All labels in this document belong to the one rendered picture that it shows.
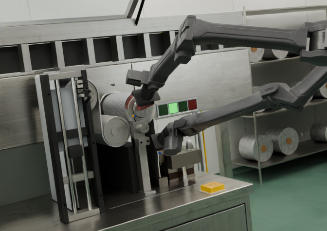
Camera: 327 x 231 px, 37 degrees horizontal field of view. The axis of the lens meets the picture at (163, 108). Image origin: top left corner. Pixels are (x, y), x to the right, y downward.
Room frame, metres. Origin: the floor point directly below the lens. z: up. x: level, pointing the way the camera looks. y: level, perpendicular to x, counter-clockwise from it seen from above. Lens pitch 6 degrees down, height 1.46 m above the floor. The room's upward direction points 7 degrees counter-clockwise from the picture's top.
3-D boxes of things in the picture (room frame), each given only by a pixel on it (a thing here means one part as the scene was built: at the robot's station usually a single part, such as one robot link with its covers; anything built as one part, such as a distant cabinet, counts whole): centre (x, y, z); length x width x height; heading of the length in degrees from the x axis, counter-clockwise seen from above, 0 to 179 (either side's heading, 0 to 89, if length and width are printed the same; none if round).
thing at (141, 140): (2.00, 0.11, 1.05); 0.06 x 0.05 x 0.31; 31
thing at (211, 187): (1.94, -0.16, 0.91); 0.07 x 0.07 x 0.02; 31
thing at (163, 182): (2.19, 0.11, 0.92); 0.28 x 0.04 x 0.04; 31
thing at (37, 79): (2.02, 0.46, 1.17); 0.34 x 0.05 x 0.54; 31
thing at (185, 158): (2.29, 0.02, 1.00); 0.40 x 0.16 x 0.06; 31
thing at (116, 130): (2.10, 0.26, 1.18); 0.26 x 0.12 x 0.12; 31
